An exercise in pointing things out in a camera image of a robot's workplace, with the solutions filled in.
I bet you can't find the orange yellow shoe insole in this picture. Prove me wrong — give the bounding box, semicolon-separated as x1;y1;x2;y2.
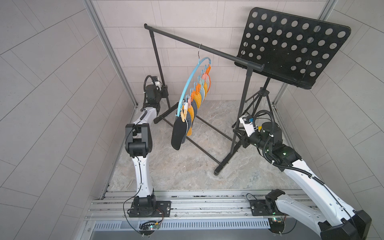
187;106;195;137

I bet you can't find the black shoe insole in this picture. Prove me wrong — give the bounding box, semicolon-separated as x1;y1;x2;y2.
171;117;188;150

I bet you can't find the blue multi-clip hanger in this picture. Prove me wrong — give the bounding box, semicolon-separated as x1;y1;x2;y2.
176;44;212;119

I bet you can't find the black garment rack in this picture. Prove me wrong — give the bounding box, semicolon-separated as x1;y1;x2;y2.
143;23;265;176

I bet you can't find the dark grey shoe insole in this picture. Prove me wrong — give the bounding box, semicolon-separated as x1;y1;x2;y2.
182;104;195;144

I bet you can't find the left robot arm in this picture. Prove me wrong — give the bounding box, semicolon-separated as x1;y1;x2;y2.
125;75;163;211

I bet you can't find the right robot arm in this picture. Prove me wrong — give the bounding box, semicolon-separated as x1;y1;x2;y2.
234;110;372;240

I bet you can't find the grey insole on hanger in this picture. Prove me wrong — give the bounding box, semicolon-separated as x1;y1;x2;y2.
198;85;206;103

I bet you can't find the black perforated music stand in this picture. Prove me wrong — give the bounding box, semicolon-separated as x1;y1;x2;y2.
231;7;352;130

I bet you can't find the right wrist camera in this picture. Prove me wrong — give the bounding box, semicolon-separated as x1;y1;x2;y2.
239;115;259;137

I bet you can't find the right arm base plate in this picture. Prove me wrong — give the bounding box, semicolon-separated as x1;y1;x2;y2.
249;200;285;216

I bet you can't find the aluminium mounting rail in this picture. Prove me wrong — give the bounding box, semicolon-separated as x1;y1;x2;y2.
85;190;269;222

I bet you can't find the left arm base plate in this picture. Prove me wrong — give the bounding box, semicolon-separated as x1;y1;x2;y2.
127;198;172;218

